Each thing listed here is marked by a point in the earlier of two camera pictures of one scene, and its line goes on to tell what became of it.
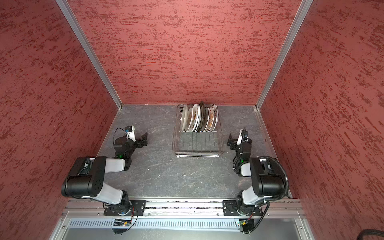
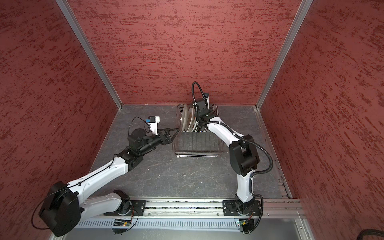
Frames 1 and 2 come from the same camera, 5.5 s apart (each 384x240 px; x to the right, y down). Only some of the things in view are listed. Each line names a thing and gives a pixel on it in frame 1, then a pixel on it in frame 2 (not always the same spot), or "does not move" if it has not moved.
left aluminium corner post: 68,12 does not move
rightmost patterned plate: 216,112 does not move
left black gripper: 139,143 -> 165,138
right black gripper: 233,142 -> 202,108
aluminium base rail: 180,209 does not move
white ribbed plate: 185,117 does not move
